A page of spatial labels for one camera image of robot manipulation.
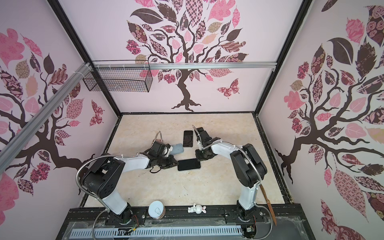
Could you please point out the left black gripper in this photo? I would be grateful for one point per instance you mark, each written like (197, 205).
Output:
(170, 164)

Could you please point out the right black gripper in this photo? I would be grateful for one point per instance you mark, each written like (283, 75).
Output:
(197, 153)

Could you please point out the black phone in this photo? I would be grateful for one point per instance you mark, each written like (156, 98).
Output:
(188, 139)
(188, 165)

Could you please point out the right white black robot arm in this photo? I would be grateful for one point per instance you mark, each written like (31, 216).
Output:
(248, 165)

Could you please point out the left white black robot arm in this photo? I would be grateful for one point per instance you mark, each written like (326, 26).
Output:
(99, 177)

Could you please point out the upper light blue phone case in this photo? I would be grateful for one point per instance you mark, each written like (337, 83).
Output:
(177, 149)

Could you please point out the white round can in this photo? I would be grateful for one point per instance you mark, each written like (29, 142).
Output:
(156, 210)

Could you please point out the white rabbit figurine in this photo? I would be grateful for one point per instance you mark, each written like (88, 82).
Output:
(197, 208)

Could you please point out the brown wooden stick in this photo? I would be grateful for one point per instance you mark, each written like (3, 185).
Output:
(269, 205)

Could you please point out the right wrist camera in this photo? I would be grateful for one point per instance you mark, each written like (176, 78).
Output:
(199, 141)

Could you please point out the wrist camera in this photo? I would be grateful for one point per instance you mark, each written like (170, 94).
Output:
(167, 150)
(199, 141)

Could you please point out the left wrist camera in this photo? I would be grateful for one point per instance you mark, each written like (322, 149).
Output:
(167, 150)

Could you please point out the white slotted cable duct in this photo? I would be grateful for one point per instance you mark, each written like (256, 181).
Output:
(153, 232)

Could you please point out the black wire basket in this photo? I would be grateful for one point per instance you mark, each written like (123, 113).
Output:
(123, 76)

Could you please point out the back aluminium rail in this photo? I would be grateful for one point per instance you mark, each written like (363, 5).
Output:
(186, 66)

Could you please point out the aluminium rail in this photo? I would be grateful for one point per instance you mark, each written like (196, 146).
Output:
(11, 150)
(186, 66)

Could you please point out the left aluminium rail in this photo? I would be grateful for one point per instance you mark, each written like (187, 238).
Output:
(11, 150)

